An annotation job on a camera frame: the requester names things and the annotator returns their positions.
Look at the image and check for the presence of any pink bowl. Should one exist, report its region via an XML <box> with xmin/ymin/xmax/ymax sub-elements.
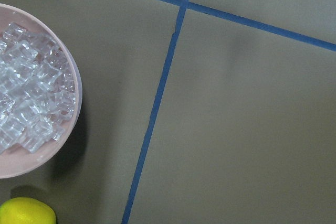
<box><xmin>1</xmin><ymin>4</ymin><xmax>82</xmax><ymax>179</ymax></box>

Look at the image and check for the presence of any clear ice cubes pile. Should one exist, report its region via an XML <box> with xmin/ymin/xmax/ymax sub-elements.
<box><xmin>1</xmin><ymin>22</ymin><xmax>76</xmax><ymax>153</ymax></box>

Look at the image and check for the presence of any yellow lemon near bowl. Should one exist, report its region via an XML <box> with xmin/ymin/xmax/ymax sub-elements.
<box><xmin>1</xmin><ymin>197</ymin><xmax>57</xmax><ymax>224</ymax></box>

